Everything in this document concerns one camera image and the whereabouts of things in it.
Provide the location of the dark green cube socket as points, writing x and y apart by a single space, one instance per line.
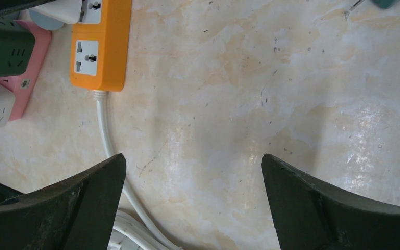
16 46

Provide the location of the white USB charger adapter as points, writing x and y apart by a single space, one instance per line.
66 11

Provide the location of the pink triangular power strip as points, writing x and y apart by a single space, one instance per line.
23 85

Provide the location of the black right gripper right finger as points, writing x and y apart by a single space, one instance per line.
309 213

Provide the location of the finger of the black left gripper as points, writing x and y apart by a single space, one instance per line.
12 6

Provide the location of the teal small cube adapter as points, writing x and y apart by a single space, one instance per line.
385 4

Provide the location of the orange power strip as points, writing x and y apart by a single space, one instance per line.
99 46

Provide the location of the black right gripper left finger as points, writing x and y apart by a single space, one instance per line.
75 213

